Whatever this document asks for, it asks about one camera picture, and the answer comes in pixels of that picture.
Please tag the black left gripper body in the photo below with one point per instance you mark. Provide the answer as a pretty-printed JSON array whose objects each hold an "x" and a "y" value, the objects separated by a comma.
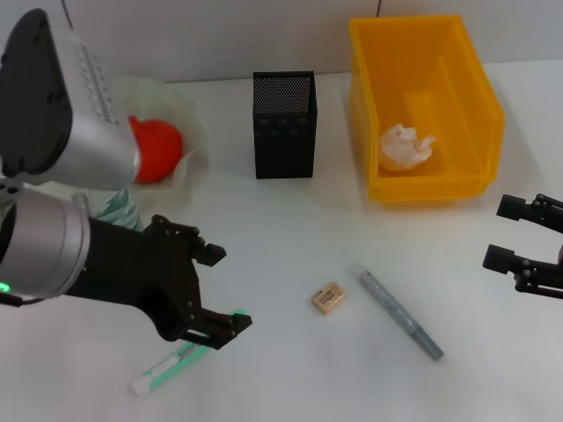
[{"x": 132, "y": 272}]

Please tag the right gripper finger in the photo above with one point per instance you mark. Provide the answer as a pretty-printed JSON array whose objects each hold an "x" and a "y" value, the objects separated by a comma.
[
  {"x": 510, "y": 205},
  {"x": 497, "y": 257}
]

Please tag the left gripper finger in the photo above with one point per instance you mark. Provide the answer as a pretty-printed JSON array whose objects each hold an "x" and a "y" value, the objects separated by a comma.
[
  {"x": 224, "y": 327},
  {"x": 211, "y": 255}
]

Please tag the green utility knife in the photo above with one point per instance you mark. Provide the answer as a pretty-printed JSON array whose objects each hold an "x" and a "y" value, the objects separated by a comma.
[{"x": 171, "y": 365}]

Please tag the clear bottle with green label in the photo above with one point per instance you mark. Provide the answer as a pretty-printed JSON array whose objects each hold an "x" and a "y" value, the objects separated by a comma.
[{"x": 121, "y": 208}]

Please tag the red-orange toy orange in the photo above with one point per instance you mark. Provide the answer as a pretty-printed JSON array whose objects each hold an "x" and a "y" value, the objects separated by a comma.
[{"x": 160, "y": 149}]

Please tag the white paper ball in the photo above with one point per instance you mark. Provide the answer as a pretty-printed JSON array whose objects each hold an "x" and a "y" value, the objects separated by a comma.
[{"x": 404, "y": 147}]

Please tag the beige eraser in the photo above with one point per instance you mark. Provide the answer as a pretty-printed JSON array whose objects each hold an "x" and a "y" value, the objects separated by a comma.
[{"x": 329, "y": 299}]

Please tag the grey marker pen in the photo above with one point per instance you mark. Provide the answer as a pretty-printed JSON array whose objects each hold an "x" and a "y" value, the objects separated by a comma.
[{"x": 400, "y": 314}]

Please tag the black mesh pen holder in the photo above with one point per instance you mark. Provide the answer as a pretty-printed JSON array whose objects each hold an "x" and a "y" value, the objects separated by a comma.
[{"x": 283, "y": 145}]

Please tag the pale green glass fruit plate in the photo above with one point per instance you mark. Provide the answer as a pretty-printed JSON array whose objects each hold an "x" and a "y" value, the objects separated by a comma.
[{"x": 184, "y": 114}]

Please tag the yellow plastic bin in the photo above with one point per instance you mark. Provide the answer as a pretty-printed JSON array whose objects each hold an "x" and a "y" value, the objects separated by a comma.
[{"x": 422, "y": 79}]

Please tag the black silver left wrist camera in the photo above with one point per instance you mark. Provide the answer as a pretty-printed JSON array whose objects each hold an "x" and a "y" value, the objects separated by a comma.
[{"x": 53, "y": 110}]

